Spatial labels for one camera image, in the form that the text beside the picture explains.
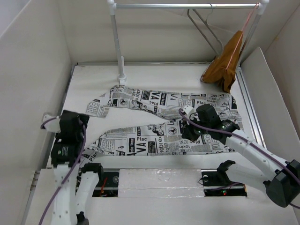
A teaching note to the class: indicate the pink wire hanger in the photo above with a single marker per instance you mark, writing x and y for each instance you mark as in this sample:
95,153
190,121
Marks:
241,35

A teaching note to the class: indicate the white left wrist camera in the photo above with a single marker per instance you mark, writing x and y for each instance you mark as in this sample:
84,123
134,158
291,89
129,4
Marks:
51,123

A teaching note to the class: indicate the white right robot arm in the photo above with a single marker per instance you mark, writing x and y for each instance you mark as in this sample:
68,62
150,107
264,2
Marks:
278,178

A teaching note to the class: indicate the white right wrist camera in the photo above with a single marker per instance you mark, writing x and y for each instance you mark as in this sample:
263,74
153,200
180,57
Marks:
188,111

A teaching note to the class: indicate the brown hanging garment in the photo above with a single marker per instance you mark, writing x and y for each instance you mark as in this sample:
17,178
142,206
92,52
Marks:
216,72

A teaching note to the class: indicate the white cardboard panel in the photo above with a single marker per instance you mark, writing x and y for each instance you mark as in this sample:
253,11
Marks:
279,133

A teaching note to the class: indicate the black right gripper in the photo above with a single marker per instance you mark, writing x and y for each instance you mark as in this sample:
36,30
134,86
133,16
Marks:
188,134

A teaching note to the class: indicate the grey wire hanger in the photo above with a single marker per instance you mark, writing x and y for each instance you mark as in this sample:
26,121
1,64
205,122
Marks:
205,23

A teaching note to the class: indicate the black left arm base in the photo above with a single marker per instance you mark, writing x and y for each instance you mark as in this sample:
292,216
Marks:
109,186

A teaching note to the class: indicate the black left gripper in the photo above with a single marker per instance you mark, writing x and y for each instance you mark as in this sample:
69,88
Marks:
85,119

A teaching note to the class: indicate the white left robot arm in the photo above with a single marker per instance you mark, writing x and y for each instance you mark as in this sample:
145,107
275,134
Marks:
75,184

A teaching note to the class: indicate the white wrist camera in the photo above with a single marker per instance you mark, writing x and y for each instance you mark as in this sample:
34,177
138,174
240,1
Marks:
188,111
51,123

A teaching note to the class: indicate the newspaper print trousers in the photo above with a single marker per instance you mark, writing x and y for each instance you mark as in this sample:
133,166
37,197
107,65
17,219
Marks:
160,139

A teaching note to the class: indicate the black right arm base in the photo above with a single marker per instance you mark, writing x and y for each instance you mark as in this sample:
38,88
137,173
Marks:
216,183

